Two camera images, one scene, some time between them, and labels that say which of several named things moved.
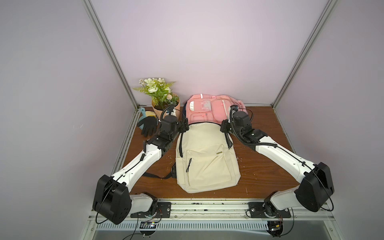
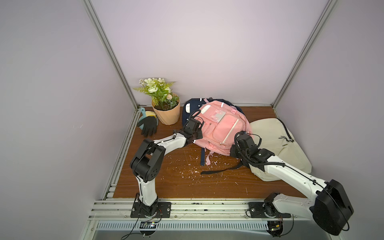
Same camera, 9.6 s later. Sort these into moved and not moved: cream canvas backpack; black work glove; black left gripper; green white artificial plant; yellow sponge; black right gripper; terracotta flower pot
Moved: cream canvas backpack; black left gripper; black right gripper
Not moved: green white artificial plant; yellow sponge; black work glove; terracotta flower pot
